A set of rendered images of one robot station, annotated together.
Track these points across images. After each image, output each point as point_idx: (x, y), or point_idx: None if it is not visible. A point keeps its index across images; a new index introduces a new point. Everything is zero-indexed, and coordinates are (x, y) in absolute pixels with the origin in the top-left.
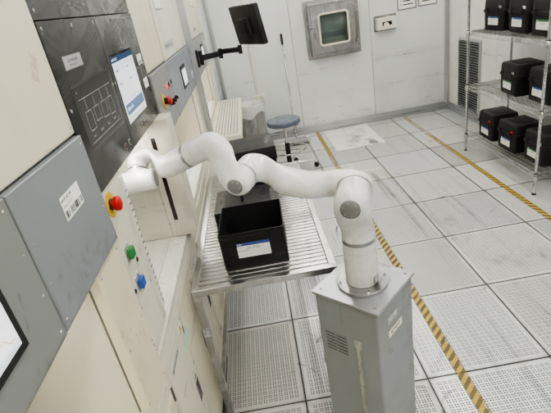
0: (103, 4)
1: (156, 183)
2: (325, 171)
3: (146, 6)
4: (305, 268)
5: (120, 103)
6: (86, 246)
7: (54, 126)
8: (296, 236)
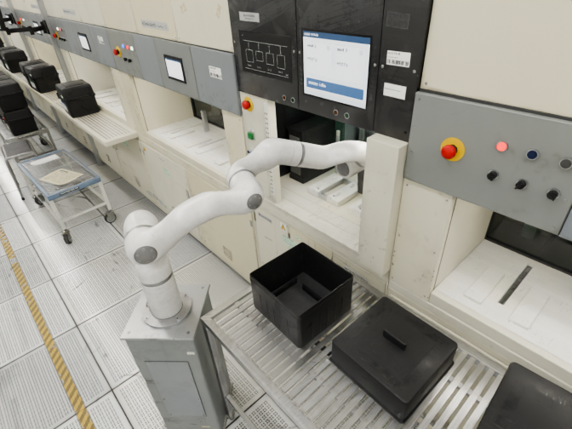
0: None
1: (338, 169)
2: (167, 215)
3: None
4: (230, 303)
5: (298, 70)
6: (216, 93)
7: (220, 41)
8: (276, 344)
